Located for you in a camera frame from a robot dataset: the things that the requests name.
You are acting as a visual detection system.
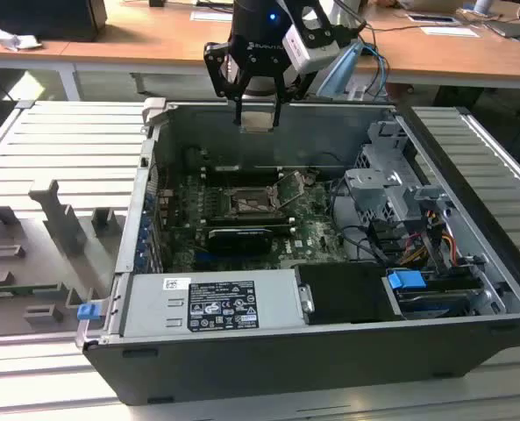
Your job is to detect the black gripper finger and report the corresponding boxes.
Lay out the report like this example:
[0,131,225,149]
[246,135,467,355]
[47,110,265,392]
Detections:
[271,65,317,128]
[203,40,246,129]

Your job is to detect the silver CPU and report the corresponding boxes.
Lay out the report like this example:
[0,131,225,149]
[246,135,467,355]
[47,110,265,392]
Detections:
[240,110,274,133]

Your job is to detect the metal CPU socket cover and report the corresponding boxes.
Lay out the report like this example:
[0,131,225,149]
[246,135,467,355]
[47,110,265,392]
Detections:
[273,169,308,208]

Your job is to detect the CPU socket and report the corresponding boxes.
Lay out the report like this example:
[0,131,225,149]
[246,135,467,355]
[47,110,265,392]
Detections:
[224,184,282,217]

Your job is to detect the white paper sheet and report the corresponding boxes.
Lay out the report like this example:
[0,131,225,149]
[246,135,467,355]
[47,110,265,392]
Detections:
[189,11,234,22]
[419,25,480,39]

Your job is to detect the wooden desk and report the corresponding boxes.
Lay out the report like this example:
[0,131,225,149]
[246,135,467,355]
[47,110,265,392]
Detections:
[0,0,520,104]

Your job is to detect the pale blue teach pendant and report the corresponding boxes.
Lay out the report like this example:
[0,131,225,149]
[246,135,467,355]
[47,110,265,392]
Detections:
[316,41,366,98]

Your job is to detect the grey metal drive cage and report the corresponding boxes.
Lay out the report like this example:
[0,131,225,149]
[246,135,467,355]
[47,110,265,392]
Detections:
[343,118,456,232]

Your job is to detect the green motherboard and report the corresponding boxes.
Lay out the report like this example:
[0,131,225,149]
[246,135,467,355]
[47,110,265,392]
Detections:
[153,168,353,273]

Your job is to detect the black graphics card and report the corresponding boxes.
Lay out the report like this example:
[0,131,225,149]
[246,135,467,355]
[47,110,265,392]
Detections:
[205,224,274,256]

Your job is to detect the dark tablet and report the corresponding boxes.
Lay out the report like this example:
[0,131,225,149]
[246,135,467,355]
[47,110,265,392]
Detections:
[407,12,458,25]

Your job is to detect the black box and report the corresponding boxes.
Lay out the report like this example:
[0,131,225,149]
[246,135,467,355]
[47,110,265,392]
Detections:
[0,0,108,44]

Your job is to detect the black plastic shroud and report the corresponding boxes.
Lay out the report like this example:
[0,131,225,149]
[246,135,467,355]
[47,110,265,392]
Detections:
[296,262,403,325]

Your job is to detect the white barcode sticker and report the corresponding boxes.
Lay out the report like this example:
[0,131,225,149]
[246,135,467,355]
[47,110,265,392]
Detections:
[160,275,191,291]

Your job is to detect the black power supply label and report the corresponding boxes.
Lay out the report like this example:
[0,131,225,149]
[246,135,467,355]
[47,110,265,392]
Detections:
[188,280,259,332]

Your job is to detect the crumpled white paper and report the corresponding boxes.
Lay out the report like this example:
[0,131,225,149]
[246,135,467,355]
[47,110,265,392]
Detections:
[0,24,41,53]

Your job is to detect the blue disk carrier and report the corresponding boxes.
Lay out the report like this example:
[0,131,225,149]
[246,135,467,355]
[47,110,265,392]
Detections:
[385,269,428,291]

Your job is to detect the grey parts rack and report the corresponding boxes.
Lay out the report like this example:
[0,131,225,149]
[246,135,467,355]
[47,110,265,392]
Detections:
[0,178,128,339]

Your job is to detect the grey power supply unit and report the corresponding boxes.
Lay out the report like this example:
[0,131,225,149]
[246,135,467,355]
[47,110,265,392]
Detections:
[121,268,316,339]

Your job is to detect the hard disk drive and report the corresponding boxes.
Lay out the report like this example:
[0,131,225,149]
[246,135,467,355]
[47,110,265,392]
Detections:
[397,285,484,319]

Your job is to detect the grey laptop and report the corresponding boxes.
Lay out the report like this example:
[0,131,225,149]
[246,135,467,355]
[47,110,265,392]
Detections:
[487,19,520,39]

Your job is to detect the black open PC case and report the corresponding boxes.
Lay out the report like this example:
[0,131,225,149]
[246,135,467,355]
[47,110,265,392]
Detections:
[82,96,520,407]

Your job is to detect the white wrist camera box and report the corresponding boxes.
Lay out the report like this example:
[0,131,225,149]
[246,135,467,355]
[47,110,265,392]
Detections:
[282,22,340,75]

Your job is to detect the blue cable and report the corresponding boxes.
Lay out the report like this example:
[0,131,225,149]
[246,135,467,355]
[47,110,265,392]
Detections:
[360,43,391,103]

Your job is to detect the black wire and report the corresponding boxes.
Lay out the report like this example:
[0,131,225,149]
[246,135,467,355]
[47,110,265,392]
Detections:
[333,224,386,267]

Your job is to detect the yellow wire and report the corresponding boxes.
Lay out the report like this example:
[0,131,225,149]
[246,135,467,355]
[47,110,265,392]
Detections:
[402,247,430,268]

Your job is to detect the orange wire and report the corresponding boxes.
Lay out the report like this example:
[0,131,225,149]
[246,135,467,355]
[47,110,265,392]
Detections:
[434,232,458,260]

